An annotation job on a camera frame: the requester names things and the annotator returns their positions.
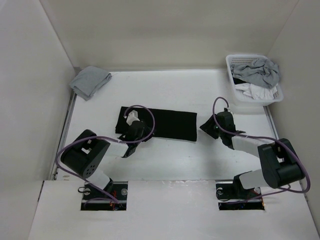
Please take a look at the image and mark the white plastic laundry basket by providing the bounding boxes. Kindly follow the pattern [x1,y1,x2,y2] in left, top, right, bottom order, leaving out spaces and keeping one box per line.
[225,54,284,107]

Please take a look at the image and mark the crumpled white tank top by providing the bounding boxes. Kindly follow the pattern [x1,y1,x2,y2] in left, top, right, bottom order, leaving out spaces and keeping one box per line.
[235,83,277,100]

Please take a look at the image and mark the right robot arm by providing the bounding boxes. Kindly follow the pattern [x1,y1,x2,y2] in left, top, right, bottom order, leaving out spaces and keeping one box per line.
[200,109,310,198]

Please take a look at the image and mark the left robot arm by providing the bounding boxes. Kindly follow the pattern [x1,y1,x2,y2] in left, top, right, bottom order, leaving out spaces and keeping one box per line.
[60,119,153,200]

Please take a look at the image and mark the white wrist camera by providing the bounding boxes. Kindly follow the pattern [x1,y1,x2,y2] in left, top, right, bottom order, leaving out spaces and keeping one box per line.
[223,107,234,115]
[126,110,140,126]

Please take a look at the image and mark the crumpled grey tank top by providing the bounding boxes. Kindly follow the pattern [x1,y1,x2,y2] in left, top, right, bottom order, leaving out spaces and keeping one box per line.
[230,58,280,89]

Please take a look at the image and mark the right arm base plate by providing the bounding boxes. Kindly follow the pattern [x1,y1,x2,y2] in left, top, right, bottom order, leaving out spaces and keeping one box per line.
[215,181,265,211]

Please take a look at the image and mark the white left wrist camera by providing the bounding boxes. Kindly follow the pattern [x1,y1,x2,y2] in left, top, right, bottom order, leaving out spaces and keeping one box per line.
[126,110,140,126]

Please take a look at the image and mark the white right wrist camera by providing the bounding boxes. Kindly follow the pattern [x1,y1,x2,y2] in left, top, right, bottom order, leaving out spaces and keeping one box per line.
[223,107,234,115]

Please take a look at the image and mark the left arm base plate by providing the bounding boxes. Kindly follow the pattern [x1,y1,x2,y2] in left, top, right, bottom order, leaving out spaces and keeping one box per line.
[78,181,128,211]

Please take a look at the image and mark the black tank top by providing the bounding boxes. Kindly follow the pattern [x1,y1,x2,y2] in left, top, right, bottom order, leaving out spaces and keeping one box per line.
[114,106,198,143]

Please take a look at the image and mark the folded grey tank top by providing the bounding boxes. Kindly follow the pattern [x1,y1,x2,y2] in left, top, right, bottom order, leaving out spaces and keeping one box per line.
[69,66,112,101]

